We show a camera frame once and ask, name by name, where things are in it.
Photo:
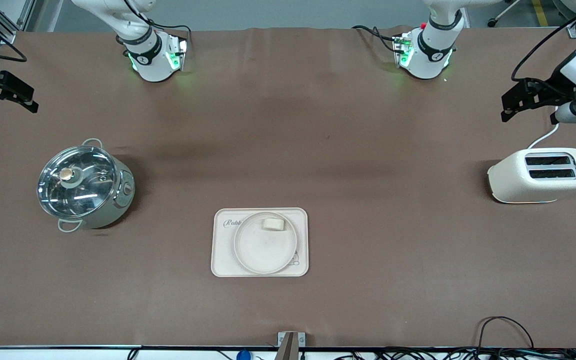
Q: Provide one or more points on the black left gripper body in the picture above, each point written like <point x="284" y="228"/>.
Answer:
<point x="554" y="90"/>

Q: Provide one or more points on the small white bun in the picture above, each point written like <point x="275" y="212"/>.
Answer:
<point x="273" y="224"/>

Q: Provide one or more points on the round beige plate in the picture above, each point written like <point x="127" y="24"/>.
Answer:
<point x="263" y="250"/>

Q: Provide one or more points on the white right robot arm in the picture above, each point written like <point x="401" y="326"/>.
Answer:
<point x="148" y="60"/>

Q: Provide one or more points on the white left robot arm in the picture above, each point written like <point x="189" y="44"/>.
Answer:
<point x="430" y="50"/>

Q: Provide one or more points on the cream two-slot toaster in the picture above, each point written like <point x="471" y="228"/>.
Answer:
<point x="508" y="180"/>

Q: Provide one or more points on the office chair wheel base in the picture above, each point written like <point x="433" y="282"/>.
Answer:
<point x="493" y="22"/>

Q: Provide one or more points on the glass pot lid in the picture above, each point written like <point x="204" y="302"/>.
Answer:
<point x="83" y="190"/>

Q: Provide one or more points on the metal base connector box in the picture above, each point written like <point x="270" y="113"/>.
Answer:
<point x="182" y="52"/>
<point x="399" y="50"/>

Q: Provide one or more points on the steel pot with glass lid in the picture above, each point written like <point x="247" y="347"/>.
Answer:
<point x="118" y="205"/>

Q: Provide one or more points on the brown table cover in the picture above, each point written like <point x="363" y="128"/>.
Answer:
<point x="318" y="150"/>

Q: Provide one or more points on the beige rabbit print tray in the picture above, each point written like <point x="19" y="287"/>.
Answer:
<point x="220" y="260"/>

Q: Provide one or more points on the small blue object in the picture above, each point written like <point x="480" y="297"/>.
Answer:
<point x="243" y="356"/>

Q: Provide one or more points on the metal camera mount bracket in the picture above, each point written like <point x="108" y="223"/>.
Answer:
<point x="288" y="345"/>

